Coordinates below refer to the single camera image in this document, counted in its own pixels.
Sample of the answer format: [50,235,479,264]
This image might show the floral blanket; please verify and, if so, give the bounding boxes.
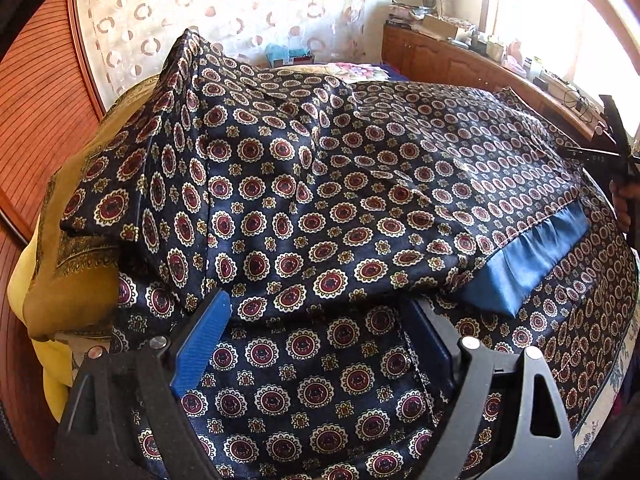
[320,60,396,83]

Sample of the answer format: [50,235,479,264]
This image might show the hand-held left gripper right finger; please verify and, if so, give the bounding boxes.
[405,300,576,480]

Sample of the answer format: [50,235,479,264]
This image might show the pink plastic jug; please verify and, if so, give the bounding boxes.
[507,40,531,68]

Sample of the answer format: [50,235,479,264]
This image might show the window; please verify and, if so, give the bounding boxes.
[480,0,640,126]

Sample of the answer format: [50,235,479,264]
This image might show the wooden cabinet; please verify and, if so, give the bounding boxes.
[382,24,616,146]

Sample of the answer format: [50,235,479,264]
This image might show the blue tissue pack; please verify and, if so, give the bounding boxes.
[264,42,313,68]

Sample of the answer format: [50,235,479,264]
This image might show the navy patterned pajama top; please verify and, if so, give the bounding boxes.
[60,27,640,480]

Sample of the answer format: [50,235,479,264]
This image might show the gold patterned folded cloth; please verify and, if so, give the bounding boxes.
[22,74,168,343]

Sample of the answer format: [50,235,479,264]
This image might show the circle patterned sheer curtain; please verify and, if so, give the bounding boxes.
[75,0,401,106]

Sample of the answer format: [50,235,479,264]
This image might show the wooden louvered wardrobe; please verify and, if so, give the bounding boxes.
[0,0,108,461]

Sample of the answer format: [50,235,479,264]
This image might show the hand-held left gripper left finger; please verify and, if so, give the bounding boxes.
[52,289,233,480]

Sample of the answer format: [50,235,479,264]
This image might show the cardboard box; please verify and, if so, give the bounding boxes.
[422,14,471,41]

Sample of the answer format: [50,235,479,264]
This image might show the blue floral white cover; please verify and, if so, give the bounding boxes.
[570,330,636,461]

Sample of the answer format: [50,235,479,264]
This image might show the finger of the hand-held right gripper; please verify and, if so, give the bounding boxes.
[565,146,626,162]
[597,94,633,171]

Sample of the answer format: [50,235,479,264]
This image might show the person's right hand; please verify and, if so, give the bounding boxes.
[612,177,640,246]

